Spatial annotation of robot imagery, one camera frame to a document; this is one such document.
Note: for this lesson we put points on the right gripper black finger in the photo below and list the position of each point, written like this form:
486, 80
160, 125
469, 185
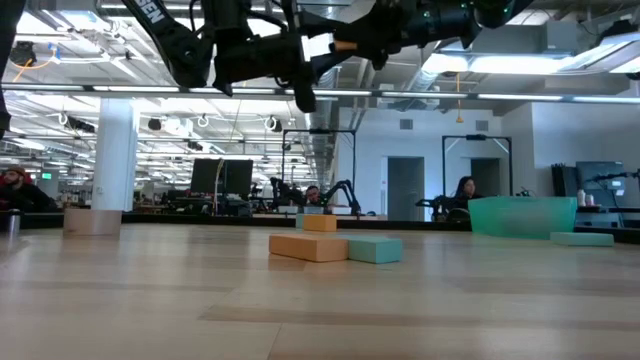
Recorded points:
330, 29
337, 59

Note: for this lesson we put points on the orange cube block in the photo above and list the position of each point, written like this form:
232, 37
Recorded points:
320, 223
345, 46

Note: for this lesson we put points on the orange rectangular block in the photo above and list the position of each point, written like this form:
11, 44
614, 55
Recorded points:
307, 248

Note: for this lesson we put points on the teal rectangular block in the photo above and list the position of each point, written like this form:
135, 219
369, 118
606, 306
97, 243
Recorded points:
375, 250
582, 239
299, 221

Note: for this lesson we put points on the wooden block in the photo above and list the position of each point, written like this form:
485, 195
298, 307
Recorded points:
92, 222

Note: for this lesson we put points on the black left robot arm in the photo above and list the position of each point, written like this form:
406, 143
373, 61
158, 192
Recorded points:
170, 40

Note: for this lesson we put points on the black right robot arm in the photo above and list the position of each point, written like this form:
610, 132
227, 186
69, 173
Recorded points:
450, 22

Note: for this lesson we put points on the black background robot arm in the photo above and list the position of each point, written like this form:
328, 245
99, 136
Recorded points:
282, 192
524, 192
607, 176
345, 192

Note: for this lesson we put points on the led light bar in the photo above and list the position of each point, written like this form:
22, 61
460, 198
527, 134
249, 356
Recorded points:
425, 94

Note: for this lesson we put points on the black computer monitor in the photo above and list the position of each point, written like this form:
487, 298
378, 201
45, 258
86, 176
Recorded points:
205, 176
238, 176

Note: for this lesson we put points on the person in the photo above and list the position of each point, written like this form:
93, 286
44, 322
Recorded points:
20, 190
313, 194
465, 192

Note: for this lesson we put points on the yellow hanging cone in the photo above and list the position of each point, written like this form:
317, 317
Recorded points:
458, 119

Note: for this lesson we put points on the white round pillar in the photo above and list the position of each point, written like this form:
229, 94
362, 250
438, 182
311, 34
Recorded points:
115, 155

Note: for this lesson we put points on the grey door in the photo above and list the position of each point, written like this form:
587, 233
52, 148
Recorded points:
485, 175
405, 187

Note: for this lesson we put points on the black ceiling device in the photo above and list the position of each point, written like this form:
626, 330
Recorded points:
22, 52

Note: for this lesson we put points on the black shelf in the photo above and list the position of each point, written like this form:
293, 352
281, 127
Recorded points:
563, 180

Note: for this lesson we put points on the teal plastic container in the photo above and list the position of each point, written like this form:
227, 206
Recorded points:
522, 217

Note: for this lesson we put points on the metal cylinder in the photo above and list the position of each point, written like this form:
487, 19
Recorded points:
12, 224

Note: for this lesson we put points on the white bottle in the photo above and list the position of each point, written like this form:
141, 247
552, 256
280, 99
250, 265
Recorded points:
590, 200
581, 198

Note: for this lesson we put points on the silver ventilation duct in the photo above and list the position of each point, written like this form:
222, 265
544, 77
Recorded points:
320, 125

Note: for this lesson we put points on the black gantry frame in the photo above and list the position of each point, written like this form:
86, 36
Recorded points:
475, 136
320, 131

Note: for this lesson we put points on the black table frame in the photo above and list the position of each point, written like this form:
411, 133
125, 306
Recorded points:
200, 219

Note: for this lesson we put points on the wall-side computer monitor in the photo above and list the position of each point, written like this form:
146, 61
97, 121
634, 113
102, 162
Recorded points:
600, 175

